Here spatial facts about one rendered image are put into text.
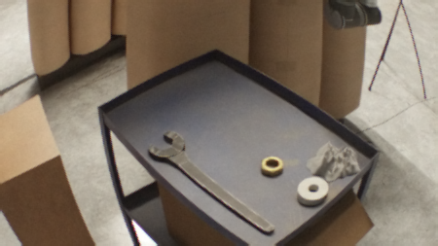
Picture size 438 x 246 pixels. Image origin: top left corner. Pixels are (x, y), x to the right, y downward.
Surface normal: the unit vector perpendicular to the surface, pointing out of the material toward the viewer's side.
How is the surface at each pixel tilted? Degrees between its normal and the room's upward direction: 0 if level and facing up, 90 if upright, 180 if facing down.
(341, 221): 26
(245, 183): 0
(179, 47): 90
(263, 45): 90
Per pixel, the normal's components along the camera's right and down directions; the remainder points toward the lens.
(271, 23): -0.18, 0.59
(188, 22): 0.21, 0.59
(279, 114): 0.02, -0.80
